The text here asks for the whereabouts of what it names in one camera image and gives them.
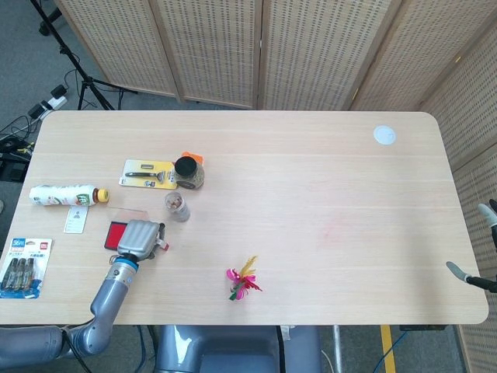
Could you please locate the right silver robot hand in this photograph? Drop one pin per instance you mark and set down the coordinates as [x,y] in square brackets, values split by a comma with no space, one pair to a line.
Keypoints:
[490,213]

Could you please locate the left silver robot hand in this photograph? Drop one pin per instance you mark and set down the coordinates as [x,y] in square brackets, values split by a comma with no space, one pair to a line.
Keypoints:
[137,237]

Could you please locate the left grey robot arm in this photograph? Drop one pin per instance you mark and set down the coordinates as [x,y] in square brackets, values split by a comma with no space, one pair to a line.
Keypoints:
[108,295]

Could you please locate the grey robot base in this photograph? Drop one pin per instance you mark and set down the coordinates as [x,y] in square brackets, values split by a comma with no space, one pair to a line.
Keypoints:
[233,349]

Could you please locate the red ink pad clear lid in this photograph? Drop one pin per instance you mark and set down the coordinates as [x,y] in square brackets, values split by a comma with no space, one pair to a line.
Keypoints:
[116,235]

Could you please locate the tall clear plastic snack jar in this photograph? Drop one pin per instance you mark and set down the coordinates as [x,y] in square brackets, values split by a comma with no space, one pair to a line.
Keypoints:
[178,208]

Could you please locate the razor on yellow blister card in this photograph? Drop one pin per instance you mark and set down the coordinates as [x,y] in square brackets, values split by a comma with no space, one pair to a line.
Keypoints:
[143,175]

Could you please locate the white id card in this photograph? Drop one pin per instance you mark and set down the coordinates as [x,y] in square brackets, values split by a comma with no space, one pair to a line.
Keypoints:
[75,220]

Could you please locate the glass jar with black lid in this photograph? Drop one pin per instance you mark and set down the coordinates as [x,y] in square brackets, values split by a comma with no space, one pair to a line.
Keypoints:
[187,171]

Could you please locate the white drink bottle yellow cap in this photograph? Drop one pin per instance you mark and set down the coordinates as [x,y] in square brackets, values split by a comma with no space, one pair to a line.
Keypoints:
[58,195]

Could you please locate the orange packet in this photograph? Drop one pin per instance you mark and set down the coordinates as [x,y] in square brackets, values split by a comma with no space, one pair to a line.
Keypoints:
[196,156]

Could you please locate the colourful feather shuttlecock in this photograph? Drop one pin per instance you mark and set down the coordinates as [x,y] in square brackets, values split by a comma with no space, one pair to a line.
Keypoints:
[240,281]

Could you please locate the white round table grommet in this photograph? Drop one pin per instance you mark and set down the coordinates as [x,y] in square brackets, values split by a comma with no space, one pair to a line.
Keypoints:
[385,135]

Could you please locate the black box under table edge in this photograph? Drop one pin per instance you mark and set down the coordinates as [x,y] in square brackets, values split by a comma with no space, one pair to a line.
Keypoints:
[423,327]

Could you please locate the black floor equipment box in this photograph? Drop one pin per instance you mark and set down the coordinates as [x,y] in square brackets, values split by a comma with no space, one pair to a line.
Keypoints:
[13,169]

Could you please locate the white power strip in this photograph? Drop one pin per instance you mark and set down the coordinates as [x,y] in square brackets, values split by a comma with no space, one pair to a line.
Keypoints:
[54,104]

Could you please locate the black power adapter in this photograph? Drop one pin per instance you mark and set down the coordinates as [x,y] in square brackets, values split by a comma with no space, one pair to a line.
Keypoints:
[59,91]
[35,110]

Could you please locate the black tripod stand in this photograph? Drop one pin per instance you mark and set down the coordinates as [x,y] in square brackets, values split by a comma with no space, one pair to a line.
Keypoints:
[83,77]

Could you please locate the silver table leg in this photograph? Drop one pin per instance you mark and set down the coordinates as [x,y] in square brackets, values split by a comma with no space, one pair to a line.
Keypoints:
[338,349]

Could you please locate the wooden folding screen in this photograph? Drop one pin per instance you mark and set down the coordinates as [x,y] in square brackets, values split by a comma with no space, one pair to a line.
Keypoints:
[217,46]

